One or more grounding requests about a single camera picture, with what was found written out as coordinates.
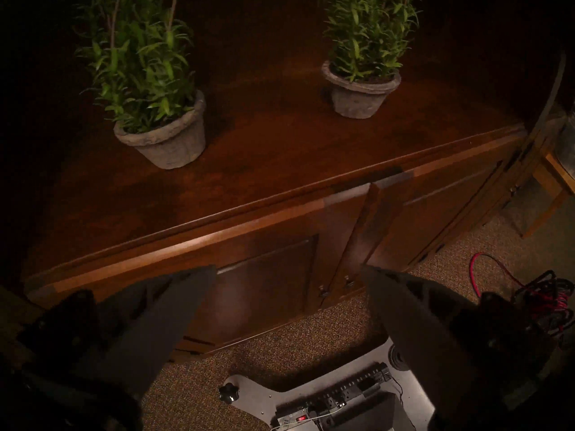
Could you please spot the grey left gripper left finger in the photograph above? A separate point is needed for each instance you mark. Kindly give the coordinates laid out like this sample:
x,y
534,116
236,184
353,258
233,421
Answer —
x,y
152,322

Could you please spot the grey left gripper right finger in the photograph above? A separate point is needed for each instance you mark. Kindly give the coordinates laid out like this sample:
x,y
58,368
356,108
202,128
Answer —
x,y
413,327

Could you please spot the potted fake lavender plant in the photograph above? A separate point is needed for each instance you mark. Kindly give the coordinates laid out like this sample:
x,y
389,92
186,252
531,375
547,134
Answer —
x,y
364,53
143,84

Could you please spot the grey power strip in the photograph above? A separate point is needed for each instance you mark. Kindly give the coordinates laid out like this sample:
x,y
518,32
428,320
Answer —
x,y
337,398

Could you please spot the light wooden side table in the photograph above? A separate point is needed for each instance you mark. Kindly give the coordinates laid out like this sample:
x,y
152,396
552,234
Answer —
x,y
550,187

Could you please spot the dark wooden bookcase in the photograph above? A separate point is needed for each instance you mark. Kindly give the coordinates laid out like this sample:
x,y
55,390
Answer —
x,y
292,142

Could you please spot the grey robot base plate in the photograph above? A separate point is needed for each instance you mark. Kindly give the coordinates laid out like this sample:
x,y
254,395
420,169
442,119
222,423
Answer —
x,y
251,396

